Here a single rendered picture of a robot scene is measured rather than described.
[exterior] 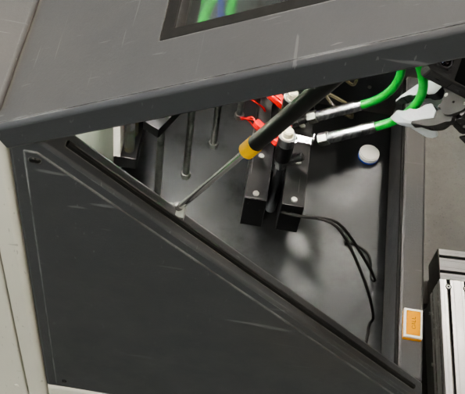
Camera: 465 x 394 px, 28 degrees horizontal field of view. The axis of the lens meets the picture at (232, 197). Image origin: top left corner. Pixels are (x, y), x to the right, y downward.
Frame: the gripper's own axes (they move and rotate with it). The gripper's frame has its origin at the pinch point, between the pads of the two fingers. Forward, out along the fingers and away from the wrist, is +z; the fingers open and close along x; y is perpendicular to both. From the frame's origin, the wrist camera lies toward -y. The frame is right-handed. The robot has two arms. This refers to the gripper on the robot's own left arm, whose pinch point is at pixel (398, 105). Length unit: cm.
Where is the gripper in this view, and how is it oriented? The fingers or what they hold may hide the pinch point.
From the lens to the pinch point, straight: 142.3
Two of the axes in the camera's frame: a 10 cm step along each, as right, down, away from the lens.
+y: 6.6, 4.9, 5.6
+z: -6.7, 0.5, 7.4
